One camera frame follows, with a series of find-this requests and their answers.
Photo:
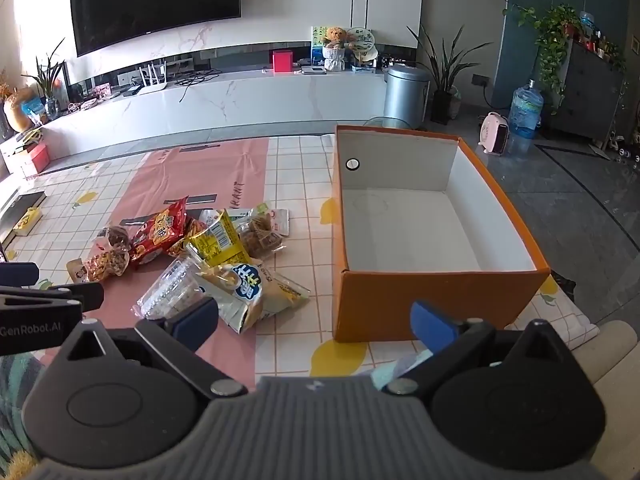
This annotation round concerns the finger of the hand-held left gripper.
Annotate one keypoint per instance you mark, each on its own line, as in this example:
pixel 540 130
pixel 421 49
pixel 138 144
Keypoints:
pixel 17 274
pixel 75 295

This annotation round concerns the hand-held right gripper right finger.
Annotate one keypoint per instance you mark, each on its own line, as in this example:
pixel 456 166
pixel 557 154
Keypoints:
pixel 431 324

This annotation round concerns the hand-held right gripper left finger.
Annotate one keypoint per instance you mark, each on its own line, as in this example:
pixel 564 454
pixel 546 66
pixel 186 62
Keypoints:
pixel 192 324

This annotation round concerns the orange cardboard box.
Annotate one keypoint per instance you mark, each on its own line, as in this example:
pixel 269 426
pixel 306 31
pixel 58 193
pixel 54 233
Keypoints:
pixel 440 305

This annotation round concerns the clear bag of nuts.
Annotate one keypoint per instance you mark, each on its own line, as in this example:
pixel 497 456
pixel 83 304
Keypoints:
pixel 107 260

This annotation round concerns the white and blue snack bag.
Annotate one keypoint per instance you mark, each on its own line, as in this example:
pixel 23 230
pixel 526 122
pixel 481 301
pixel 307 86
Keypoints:
pixel 250 290

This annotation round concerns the yellow snack packet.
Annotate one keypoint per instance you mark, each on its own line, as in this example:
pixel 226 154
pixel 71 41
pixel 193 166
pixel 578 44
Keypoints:
pixel 216 242

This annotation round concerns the red snack bag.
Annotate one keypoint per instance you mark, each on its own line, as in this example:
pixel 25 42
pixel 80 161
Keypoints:
pixel 157 232

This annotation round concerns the brown pastry packet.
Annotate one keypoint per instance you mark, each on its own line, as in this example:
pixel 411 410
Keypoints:
pixel 261 240

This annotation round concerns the small tan snack packet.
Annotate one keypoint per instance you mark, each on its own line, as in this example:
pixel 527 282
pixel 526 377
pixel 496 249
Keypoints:
pixel 77 271

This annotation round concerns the flat yellow box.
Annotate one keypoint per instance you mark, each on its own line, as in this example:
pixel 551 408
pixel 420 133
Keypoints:
pixel 27 221

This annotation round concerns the teal patterned cloth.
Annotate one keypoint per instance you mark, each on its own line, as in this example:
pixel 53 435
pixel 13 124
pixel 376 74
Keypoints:
pixel 15 410

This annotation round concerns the red storage box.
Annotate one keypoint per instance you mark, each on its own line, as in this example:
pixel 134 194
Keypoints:
pixel 32 160

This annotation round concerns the flat white snack packet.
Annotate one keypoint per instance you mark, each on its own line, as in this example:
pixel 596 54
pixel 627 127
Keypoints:
pixel 279 221

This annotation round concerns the black plastic bag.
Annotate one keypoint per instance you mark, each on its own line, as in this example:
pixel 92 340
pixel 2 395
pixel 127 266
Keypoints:
pixel 562 285

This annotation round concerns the orange round vase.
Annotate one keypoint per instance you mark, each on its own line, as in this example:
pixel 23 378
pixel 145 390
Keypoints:
pixel 17 112

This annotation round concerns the slim potted plant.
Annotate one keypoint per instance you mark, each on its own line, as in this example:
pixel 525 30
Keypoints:
pixel 50 85

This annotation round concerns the pink space heater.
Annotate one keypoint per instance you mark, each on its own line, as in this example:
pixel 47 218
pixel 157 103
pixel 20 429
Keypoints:
pixel 492 132

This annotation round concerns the round glass side table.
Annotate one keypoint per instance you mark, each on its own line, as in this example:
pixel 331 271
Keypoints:
pixel 390 121

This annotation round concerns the white router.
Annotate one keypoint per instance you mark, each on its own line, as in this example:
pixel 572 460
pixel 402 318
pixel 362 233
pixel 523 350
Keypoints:
pixel 152 82

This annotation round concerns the silver trash can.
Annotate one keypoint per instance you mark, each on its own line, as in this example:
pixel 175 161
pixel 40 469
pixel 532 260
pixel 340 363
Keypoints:
pixel 405 95

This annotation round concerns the white marble television console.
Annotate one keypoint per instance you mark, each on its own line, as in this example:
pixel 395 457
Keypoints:
pixel 250 100

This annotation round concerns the blue water jug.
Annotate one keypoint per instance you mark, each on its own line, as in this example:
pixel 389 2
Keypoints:
pixel 525 110

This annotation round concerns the tall leafy potted plant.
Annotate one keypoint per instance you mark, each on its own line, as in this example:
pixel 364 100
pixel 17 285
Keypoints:
pixel 442 85

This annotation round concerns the grey dresser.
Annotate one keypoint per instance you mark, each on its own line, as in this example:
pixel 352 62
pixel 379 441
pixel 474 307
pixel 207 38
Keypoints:
pixel 585 95

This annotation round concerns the small red box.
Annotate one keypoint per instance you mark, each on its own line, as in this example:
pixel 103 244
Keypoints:
pixel 283 61

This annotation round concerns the round paper fan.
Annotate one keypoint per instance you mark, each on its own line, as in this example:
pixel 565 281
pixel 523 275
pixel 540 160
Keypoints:
pixel 362 42

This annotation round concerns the teddy bear bouquet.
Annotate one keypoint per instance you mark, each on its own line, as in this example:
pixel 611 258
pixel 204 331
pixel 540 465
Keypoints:
pixel 335 47

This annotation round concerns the trailing vine plant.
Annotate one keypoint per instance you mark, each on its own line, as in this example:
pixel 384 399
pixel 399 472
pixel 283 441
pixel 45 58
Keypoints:
pixel 555 40

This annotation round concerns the black wall television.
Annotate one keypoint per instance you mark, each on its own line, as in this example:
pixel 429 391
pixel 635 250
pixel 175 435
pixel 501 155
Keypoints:
pixel 150 0

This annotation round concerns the white wall cabinet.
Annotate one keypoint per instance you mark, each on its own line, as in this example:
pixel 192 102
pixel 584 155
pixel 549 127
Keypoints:
pixel 385 0

